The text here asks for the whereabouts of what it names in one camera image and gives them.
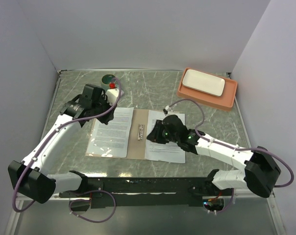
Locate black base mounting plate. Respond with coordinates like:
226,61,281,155
59,177,232,209

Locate beige cardboard folder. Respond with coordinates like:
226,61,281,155
85,107,187,162

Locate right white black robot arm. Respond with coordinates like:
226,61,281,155
147,115,281,198

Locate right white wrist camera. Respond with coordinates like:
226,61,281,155
163,105,173,116

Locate salmon rectangular tray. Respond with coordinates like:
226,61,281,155
176,68,238,112

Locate metal folder clip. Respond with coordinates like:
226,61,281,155
137,124,145,141

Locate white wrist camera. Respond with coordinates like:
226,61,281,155
105,82,124,104
163,105,173,116

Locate single white printed sheet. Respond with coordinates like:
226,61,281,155
86,108,134,158

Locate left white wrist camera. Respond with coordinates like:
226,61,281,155
105,82,124,104

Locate white printed paper sheets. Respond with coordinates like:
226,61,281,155
145,110,186,164

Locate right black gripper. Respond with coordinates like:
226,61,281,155
146,119,179,144

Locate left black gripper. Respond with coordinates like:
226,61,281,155
92,96,117,125

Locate purple cable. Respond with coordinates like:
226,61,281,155
166,98,295,215
12,77,117,223

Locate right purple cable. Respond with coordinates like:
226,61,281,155
166,98,295,215

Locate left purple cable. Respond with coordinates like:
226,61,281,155
12,77,117,223

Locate teal ceramic mug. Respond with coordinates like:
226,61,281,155
101,74,115,90

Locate aluminium extrusion rail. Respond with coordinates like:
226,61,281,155
15,181,275,201

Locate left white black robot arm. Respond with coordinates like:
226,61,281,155
8,84,122,204

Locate white rectangular plate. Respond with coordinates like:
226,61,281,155
182,69,225,97

